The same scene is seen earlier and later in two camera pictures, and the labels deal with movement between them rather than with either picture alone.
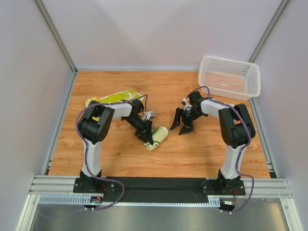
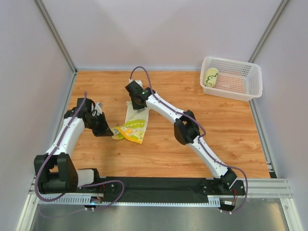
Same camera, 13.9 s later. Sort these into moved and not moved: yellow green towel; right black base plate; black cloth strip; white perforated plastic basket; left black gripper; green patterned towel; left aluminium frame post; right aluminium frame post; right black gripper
Moved: yellow green towel; left black gripper; green patterned towel; right black gripper
Not moved: black cloth strip; left aluminium frame post; white perforated plastic basket; right aluminium frame post; right black base plate
